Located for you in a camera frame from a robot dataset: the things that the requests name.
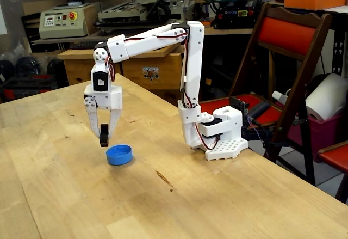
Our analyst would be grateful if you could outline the magenta plastic bin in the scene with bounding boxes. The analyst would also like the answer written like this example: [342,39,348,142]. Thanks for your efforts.
[287,113,346,163]

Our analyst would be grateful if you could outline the wooden folding chair red cushions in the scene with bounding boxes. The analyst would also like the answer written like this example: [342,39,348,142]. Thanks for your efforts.
[200,1,333,187]

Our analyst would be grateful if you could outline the wooden cabinet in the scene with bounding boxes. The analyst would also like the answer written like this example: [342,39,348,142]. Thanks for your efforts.
[57,40,182,91]

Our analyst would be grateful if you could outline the black table clamp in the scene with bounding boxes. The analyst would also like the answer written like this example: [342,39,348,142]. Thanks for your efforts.
[240,124,291,149]

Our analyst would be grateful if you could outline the blue round shallow box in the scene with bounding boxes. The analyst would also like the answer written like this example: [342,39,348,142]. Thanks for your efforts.
[105,144,134,166]

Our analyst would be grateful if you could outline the white robot arm with base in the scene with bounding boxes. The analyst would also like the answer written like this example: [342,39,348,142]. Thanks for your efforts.
[91,20,248,161]

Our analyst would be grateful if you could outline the purple cable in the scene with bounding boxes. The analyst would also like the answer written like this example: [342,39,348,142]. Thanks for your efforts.
[244,112,270,158]

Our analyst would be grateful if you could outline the white panel with hooks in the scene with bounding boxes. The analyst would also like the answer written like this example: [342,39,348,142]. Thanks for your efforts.
[323,28,344,76]

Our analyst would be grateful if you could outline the red seat wooden chair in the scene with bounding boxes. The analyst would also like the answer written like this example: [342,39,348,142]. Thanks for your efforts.
[316,140,348,204]

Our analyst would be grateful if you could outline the red black crate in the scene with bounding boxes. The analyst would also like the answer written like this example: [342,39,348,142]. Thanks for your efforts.
[0,74,59,102]

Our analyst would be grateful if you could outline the skate logo sticker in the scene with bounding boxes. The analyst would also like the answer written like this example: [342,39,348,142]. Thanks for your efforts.
[142,66,160,82]

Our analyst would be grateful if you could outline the black cylinder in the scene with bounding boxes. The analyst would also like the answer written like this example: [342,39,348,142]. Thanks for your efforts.
[248,100,271,118]

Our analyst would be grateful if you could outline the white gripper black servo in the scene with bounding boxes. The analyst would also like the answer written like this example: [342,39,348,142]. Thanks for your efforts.
[83,84,122,139]

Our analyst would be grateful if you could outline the white paper towel roll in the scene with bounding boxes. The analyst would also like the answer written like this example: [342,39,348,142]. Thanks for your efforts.
[304,72,348,122]

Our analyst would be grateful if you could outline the wooden workbench plank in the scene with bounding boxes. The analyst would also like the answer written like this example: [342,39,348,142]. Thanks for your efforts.
[203,27,255,36]

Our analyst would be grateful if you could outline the black scroll saw machine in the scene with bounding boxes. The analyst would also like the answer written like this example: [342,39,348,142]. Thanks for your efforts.
[203,0,262,30]

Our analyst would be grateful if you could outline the black wooden bird toy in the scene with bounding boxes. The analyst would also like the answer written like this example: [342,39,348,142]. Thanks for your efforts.
[99,123,110,148]

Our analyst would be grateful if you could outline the black controller board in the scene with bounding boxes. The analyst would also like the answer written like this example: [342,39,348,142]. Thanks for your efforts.
[229,96,250,114]

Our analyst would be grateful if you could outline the orange small book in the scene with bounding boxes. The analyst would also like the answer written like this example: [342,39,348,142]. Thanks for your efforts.
[197,17,215,27]

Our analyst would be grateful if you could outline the beige control box red button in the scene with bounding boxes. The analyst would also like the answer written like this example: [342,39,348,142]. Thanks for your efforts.
[39,3,98,40]

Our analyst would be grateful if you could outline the black filament spool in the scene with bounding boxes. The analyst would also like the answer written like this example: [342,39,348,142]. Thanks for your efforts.
[15,56,41,76]
[0,58,16,81]
[46,58,65,75]

